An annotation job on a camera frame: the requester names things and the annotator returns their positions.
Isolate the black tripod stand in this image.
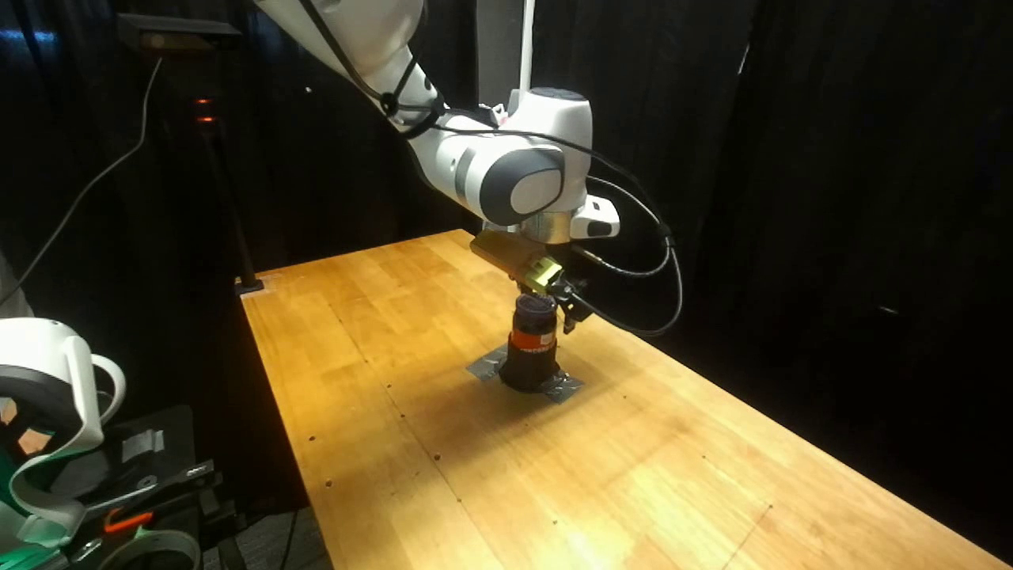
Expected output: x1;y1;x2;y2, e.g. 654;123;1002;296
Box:
115;12;262;296

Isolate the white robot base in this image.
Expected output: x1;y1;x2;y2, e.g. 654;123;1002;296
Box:
0;316;125;549

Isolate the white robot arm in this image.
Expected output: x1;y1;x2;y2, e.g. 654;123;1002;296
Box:
255;0;621;247

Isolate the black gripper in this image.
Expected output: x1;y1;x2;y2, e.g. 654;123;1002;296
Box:
470;231;566;298

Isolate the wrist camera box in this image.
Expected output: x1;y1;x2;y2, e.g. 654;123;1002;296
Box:
571;197;621;240

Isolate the grey mat under jar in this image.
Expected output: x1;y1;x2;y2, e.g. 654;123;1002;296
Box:
467;349;578;402

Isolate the orange handled clamp right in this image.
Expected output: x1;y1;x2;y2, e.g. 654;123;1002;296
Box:
102;509;154;539

